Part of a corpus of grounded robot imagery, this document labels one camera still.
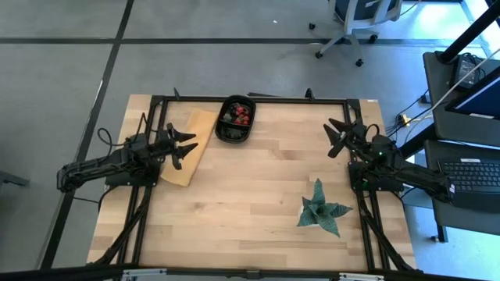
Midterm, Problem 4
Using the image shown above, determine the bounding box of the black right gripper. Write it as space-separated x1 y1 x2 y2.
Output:
323 117 372 159

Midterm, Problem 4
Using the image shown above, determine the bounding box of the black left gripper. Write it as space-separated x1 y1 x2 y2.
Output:
150 123 199 171

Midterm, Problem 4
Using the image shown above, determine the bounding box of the black plastic tupperware container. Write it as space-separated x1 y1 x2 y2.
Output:
214 94 257 144

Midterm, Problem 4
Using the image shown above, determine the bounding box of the yellow folded cloth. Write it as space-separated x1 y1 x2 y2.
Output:
159 108 218 187

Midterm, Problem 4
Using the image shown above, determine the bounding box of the green plant in white pot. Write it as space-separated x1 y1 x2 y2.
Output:
296 178 355 239

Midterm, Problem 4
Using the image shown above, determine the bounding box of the dark grey desk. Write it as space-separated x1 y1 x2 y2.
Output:
423 139 500 244
423 50 500 148

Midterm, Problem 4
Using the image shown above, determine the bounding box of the white office chair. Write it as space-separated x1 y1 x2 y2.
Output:
308 0 403 68

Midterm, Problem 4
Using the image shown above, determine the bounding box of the black laptop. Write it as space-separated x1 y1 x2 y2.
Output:
437 157 500 214

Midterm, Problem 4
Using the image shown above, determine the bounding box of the black power adapter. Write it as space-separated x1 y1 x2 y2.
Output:
452 53 488 90

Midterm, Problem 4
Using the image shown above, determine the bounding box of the dark computer monitor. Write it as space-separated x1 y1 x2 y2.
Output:
445 66 500 121

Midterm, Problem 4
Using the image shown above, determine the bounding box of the grey furniture foot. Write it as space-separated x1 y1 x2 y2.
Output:
0 170 30 188

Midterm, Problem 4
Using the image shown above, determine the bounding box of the black beam with silver brackets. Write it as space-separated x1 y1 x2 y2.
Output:
0 264 500 281

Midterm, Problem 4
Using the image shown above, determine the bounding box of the black diagonal post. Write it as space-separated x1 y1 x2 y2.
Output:
437 0 500 66
390 123 438 161

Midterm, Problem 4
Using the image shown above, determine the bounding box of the black floor cable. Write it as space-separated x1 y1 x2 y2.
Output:
384 90 434 137

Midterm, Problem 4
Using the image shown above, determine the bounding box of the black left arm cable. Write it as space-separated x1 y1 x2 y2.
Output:
95 127 130 149

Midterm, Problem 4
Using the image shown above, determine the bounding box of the white cable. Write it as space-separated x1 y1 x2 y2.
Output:
429 47 500 114

